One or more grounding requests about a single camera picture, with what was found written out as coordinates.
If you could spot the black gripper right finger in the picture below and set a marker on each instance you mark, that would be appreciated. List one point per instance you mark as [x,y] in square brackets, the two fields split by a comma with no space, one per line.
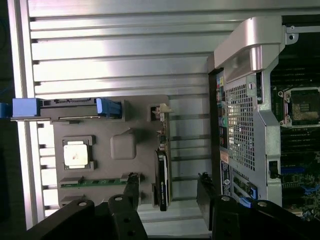
[225,220]

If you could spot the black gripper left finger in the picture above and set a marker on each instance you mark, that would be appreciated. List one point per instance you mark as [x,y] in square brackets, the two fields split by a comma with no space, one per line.
[125,220]

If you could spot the blue expansion card retainer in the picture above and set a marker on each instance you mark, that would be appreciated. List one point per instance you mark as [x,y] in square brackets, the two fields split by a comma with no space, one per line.
[253,192]

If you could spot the green RAM stick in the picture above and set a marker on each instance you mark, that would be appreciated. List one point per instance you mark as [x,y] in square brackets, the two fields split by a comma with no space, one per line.
[100,182]

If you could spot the silver CPU chip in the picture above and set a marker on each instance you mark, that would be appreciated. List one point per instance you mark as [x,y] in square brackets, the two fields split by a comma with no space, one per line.
[75,155]

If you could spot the blue expansion slot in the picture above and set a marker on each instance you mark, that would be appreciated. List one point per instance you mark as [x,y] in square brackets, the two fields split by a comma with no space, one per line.
[292,170]

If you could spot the grey parts rack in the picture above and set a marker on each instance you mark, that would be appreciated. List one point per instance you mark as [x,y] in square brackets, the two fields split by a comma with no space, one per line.
[105,125]

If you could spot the green motherboard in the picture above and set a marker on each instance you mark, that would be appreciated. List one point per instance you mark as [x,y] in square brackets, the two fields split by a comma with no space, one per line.
[300,145]

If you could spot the hard disk in blue caddy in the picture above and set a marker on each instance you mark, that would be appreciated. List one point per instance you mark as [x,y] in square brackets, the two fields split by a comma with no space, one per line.
[67,110]

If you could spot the CPU socket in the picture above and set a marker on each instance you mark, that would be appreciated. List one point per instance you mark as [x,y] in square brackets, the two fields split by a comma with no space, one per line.
[302,107]

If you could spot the open PC case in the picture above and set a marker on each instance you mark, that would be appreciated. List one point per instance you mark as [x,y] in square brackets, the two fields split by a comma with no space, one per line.
[250,45]

